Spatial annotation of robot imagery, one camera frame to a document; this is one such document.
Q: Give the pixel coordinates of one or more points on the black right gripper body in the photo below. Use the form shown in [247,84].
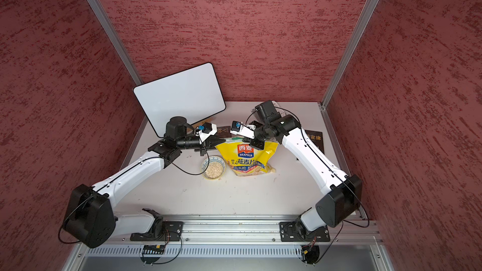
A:
[262,133]

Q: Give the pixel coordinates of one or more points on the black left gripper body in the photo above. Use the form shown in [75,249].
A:
[203,146]

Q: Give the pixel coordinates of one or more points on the yellow oats bag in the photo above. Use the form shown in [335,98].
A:
[244,160]

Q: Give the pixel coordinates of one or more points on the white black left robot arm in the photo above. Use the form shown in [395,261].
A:
[90,216]

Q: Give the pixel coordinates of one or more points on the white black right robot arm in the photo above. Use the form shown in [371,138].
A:
[341,193]

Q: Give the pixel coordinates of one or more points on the black portrait cover book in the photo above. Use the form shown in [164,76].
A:
[224,132]

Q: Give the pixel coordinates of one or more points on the white paper manual booklet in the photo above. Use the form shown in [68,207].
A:
[277,106]

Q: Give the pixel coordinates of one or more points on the white board with black rim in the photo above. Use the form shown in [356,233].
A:
[194,94]

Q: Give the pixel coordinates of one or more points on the black Murphy's law book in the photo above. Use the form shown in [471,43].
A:
[315,139]

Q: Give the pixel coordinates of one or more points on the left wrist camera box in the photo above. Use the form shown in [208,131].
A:
[204,131]

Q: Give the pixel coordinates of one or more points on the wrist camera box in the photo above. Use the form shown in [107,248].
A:
[240,129]
[204,131]

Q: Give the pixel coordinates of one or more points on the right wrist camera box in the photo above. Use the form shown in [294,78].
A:
[240,129]

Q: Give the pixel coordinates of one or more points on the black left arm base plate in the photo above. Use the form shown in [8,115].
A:
[161,230]

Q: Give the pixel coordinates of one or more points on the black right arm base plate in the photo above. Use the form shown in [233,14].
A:
[296,232]

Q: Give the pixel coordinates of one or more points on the aluminium front rail frame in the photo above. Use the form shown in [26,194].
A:
[216,242]

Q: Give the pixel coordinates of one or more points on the aluminium right corner post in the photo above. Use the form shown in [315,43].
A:
[358,31]

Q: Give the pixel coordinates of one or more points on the aluminium corner post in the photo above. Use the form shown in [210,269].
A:
[358,31]
[114,38]

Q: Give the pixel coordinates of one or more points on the aluminium left corner post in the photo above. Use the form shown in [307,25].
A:
[114,38]

